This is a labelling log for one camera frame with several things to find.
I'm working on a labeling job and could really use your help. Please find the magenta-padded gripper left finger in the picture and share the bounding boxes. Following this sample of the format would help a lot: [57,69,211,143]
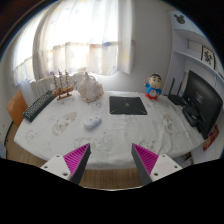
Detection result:
[40,143,92,185]

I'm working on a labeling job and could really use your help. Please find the white sheer star-print curtain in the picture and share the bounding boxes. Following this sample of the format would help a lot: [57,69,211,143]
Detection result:
[11,0,136,88]

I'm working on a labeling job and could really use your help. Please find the white cartoon-printed tablecloth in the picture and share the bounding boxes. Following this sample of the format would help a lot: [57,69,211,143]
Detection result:
[13,89,206,170]

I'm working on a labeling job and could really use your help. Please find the red paper packet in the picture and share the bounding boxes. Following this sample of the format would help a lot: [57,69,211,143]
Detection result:
[202,124,220,152]

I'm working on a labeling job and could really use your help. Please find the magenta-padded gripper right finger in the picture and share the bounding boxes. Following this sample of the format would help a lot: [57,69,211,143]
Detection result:
[131,143,184,186]

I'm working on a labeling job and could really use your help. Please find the cartoon boy figurine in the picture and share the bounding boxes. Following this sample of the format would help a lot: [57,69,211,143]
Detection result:
[143,73,163,101]

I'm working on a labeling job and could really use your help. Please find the black computer monitor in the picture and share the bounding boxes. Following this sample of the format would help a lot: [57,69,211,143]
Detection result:
[182,69,224,140]

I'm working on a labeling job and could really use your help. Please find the wooden model sailing ship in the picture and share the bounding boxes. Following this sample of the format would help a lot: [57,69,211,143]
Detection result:
[51,69,77,101]

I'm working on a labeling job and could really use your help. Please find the large white conch shell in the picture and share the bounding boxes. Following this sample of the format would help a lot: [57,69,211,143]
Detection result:
[77,71,105,103]

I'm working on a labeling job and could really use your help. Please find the white cartoon-printed computer mouse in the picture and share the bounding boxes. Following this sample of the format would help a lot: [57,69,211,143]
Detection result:
[83,115,103,130]

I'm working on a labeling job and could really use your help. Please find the orange wooden chair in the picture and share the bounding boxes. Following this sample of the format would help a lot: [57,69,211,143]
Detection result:
[5,90,29,128]

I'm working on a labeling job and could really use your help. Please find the white wall shelf unit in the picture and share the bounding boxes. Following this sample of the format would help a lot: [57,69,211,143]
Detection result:
[163,9,224,101]

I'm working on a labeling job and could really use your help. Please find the black router with antennas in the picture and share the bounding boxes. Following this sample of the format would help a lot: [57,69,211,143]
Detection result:
[167,77,188,107]

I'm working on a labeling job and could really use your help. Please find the black computer keyboard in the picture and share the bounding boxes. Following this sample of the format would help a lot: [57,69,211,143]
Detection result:
[22,89,56,123]

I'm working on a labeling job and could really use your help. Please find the black mouse pad green lines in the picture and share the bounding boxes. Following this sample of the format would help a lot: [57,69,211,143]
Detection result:
[109,95,148,116]

